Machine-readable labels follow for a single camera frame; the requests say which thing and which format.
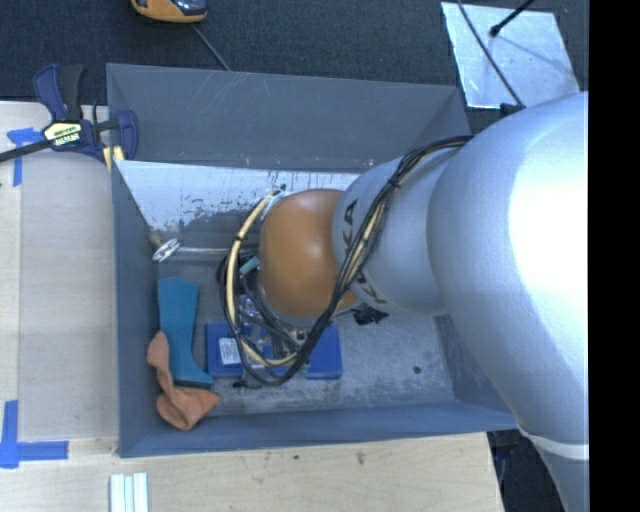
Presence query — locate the blue box with white label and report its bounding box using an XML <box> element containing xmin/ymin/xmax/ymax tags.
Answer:
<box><xmin>204</xmin><ymin>320</ymin><xmax>345</xmax><ymax>381</ymax></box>

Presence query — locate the teal boot-shaped block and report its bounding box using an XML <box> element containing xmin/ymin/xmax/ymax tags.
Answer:
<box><xmin>157</xmin><ymin>276</ymin><xmax>216</xmax><ymax>391</ymax></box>

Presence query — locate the orange cloth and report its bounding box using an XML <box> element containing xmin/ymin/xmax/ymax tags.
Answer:
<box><xmin>145</xmin><ymin>330</ymin><xmax>223</xmax><ymax>432</ymax></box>

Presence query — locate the clear glass goblet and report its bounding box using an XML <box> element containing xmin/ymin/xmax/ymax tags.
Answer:
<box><xmin>151</xmin><ymin>237</ymin><xmax>229</xmax><ymax>264</ymax></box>

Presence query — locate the pale wood flat board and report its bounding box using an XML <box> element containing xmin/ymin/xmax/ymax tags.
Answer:
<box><xmin>16</xmin><ymin>148</ymin><xmax>122</xmax><ymax>443</ymax></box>

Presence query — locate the grey metal bin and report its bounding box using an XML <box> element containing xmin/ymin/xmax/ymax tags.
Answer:
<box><xmin>105</xmin><ymin>62</ymin><xmax>519</xmax><ymax>459</ymax></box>

